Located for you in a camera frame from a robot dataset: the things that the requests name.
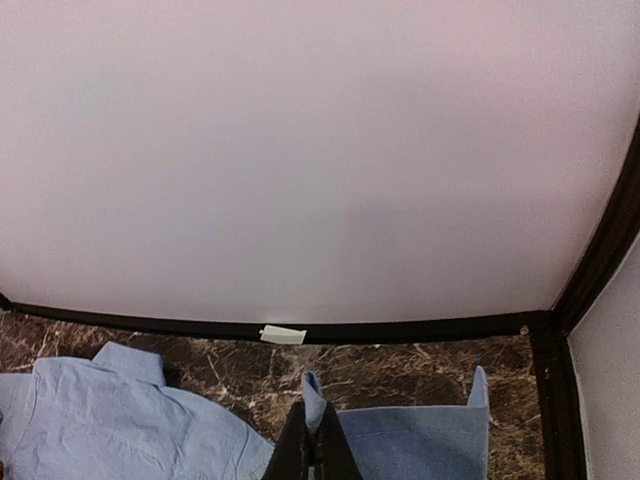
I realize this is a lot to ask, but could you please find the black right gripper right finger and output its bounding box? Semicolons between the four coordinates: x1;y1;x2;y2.
312;403;363;480

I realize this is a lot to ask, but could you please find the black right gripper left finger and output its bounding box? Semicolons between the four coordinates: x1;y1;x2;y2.
262;401;311;480

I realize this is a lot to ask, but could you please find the light blue long sleeve shirt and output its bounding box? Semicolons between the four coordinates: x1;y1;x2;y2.
1;342;490;479

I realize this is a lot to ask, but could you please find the small white wall tab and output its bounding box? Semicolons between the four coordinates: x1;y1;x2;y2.
259;325;307;345

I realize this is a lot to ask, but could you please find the black right frame post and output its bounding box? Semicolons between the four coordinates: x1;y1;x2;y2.
529;129;639;479

